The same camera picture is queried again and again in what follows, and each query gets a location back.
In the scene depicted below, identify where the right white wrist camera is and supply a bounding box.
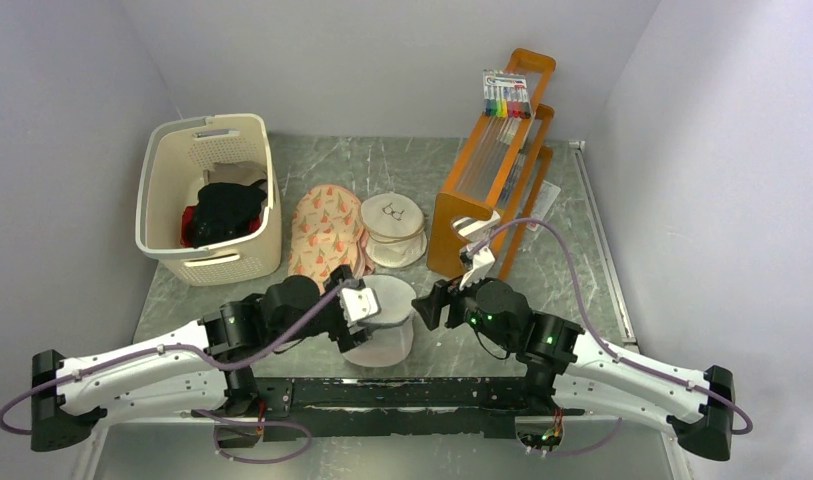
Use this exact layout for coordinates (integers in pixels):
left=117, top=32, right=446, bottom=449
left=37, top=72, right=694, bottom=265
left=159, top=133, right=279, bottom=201
left=451, top=211, right=501, bottom=290

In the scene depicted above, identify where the orange wooden rack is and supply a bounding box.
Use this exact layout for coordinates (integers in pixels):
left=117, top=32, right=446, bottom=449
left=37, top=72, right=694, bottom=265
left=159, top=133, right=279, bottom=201
left=426, top=48, right=556, bottom=278

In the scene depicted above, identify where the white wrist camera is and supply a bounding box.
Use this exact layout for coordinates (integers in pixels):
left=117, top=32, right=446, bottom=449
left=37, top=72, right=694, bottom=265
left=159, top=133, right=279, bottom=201
left=339, top=287, right=381, bottom=326
left=451, top=211, right=501, bottom=290

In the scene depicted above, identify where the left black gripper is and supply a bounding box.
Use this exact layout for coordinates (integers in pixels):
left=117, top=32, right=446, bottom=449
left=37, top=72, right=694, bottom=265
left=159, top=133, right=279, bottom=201
left=271, top=263, right=379, bottom=351

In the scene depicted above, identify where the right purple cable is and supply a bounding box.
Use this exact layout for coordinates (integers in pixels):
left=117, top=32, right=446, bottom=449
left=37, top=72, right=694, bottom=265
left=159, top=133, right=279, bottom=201
left=462, top=217, right=755, bottom=437

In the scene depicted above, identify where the white mesh laundry bag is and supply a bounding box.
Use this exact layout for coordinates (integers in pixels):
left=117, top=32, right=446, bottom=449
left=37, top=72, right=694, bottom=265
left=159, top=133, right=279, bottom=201
left=342, top=274, right=417, bottom=368

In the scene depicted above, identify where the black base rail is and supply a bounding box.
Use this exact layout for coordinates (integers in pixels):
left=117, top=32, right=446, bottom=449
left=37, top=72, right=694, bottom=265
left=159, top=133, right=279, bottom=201
left=216, top=376, right=556, bottom=442

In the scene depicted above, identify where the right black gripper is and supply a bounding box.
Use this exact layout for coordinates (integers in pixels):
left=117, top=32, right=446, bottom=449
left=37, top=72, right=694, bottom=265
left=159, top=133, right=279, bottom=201
left=413, top=265, right=515, bottom=351

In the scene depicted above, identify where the coloured marker pen pack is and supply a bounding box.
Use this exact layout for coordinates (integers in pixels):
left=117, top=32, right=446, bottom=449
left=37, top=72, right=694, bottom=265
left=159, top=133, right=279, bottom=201
left=482, top=70, right=532, bottom=119

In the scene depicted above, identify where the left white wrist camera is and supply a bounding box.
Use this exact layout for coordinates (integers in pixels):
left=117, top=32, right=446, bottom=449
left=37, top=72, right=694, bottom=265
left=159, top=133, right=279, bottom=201
left=339, top=287, right=381, bottom=326

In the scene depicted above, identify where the red garment in basket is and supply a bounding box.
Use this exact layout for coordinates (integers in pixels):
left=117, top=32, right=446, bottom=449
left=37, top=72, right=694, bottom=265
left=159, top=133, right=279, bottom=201
left=179, top=206, right=262, bottom=248

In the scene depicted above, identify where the floral peach laundry bag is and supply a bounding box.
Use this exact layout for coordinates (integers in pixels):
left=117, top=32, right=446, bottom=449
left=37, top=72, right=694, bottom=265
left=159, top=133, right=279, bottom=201
left=288, top=184, right=375, bottom=290

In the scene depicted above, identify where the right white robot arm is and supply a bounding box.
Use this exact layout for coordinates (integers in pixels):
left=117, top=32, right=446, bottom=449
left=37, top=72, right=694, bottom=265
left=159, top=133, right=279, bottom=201
left=412, top=278, right=736, bottom=461

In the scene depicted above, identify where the cream plastic laundry basket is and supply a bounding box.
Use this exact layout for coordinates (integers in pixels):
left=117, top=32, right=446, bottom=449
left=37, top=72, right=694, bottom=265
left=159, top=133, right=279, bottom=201
left=135, top=113, right=282, bottom=286

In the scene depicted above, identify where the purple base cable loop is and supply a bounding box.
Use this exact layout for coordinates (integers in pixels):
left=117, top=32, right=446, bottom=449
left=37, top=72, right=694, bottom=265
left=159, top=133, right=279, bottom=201
left=193, top=409, right=315, bottom=465

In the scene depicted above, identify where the white paper leaflet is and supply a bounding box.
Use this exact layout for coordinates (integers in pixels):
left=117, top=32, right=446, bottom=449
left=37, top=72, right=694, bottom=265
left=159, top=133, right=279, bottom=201
left=530, top=181, right=561, bottom=221

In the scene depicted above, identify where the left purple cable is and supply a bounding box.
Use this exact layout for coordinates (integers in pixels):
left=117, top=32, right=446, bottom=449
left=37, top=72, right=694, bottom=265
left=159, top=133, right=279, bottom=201
left=0, top=278, right=354, bottom=437

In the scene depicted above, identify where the cream glasses-print laundry bag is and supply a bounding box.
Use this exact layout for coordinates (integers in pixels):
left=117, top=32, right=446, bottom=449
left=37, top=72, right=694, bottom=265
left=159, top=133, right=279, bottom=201
left=360, top=192, right=428, bottom=269

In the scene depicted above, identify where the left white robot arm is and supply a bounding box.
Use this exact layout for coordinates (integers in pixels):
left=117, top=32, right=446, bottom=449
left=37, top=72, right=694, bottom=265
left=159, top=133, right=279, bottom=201
left=30, top=266, right=381, bottom=452

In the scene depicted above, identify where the black garment in basket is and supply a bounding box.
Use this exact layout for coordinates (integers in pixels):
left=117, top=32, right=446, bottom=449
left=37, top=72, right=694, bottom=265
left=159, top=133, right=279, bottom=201
left=194, top=179, right=268, bottom=233

